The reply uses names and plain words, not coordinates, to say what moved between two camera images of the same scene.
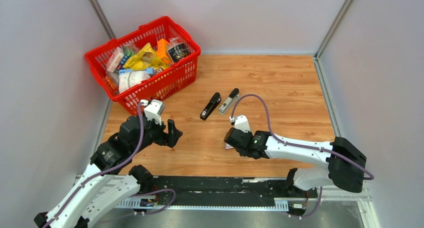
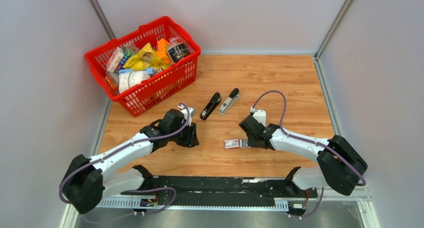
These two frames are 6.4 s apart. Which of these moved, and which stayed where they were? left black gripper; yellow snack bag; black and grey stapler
Moved: left black gripper
Stayed: yellow snack bag; black and grey stapler
